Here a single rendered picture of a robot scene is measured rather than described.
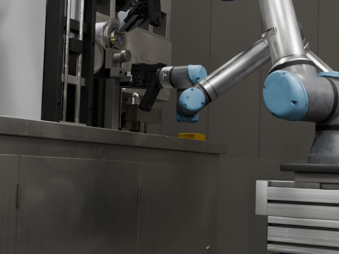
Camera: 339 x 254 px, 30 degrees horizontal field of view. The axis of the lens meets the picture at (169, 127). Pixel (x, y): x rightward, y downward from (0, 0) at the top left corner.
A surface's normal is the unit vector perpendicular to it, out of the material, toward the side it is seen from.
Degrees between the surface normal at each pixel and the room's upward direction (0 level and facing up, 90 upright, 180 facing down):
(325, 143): 72
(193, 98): 90
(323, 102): 105
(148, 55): 90
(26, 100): 90
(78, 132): 90
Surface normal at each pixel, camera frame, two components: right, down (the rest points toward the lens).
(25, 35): -0.53, -0.08
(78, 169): 0.85, -0.01
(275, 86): -0.84, 0.06
